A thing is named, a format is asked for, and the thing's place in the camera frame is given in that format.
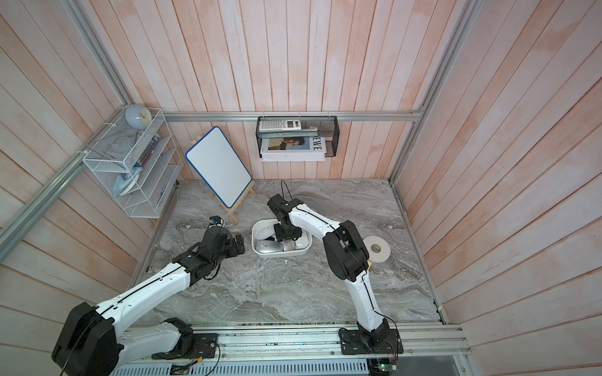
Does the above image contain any white rounded mouse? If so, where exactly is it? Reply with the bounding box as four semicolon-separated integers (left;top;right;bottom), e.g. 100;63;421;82
256;225;275;241

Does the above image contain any white wire mesh shelf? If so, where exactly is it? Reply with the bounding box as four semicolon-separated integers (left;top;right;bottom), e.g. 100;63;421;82
83;107;183;219

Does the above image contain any white calculator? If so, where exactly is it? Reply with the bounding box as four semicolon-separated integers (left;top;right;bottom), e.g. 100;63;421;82
259;118;302;133

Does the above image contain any white magazine book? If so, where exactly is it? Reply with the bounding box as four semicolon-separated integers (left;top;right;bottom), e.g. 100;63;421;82
260;137;327;162

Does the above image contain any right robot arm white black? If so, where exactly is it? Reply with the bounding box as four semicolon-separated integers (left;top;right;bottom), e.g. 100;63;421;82
267;194;403;356

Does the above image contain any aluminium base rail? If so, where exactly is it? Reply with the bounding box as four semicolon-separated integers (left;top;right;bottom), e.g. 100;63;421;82
82;321;473;365

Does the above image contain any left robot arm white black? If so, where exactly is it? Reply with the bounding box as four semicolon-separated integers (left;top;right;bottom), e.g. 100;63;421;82
51;222;246;375

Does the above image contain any white flat mouse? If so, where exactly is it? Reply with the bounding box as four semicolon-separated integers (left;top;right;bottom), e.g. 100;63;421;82
295;237;310;250

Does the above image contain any white tape roll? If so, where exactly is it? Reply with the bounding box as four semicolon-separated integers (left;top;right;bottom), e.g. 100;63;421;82
363;236;391;263

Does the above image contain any white plastic storage box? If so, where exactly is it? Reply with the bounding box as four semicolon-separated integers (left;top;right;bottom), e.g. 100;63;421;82
251;219;313;259

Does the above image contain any grey book under calculator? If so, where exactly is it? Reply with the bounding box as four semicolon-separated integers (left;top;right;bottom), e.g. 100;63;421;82
257;128;320;139

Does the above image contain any light blue iron object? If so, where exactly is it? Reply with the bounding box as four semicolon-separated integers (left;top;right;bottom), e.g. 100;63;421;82
111;164;143;197

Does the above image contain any black mesh wall basket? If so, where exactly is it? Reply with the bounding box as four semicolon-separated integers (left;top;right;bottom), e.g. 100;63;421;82
256;115;340;162

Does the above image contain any silver mouse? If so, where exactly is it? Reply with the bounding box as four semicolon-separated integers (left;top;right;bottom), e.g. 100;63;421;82
255;240;284;255

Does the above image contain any wooden easel stand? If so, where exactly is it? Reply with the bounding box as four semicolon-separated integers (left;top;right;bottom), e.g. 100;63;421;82
190;135;257;226

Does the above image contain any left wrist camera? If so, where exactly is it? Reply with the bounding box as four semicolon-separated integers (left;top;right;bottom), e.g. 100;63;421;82
208;216;224;228

